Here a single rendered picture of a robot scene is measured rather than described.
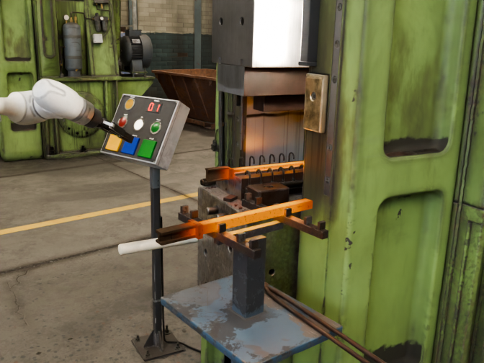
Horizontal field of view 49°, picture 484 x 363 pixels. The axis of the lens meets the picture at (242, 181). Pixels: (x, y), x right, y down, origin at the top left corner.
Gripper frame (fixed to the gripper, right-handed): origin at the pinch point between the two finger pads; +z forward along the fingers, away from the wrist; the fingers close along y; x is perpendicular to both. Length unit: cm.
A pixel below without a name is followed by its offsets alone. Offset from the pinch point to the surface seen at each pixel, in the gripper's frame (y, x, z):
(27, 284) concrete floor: -117, -82, 73
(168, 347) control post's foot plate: -3, -79, 75
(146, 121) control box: -6.5, 11.4, 13.3
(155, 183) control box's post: -7.9, -10.2, 32.3
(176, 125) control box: 6.9, 12.9, 17.1
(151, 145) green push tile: 2.0, 1.7, 12.5
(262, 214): 86, -19, -25
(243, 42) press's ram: 52, 34, -15
